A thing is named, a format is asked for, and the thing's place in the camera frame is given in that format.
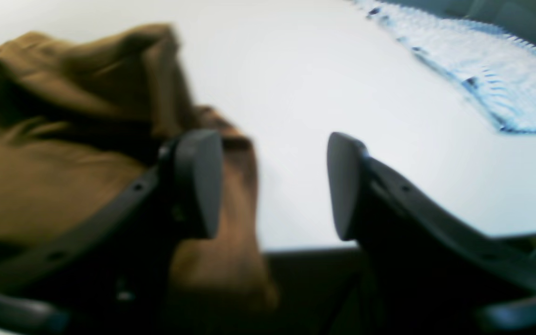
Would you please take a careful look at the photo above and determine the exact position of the blue striped cloth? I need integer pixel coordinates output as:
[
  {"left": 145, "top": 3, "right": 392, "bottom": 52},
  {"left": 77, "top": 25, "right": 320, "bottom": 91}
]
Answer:
[{"left": 359, "top": 0, "right": 536, "bottom": 134}]

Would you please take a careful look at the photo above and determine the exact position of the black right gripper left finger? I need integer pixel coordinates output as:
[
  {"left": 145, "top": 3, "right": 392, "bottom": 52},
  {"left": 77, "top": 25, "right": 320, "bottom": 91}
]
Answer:
[{"left": 0, "top": 129, "right": 223, "bottom": 335}]

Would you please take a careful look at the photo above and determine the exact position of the brown T-shirt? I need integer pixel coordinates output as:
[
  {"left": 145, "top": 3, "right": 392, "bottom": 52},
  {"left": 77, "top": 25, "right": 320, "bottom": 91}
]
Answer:
[{"left": 0, "top": 24, "right": 279, "bottom": 312}]

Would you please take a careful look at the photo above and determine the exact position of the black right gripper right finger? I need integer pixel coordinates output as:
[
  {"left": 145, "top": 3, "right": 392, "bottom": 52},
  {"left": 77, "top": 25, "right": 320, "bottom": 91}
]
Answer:
[{"left": 327, "top": 132, "right": 536, "bottom": 335}]

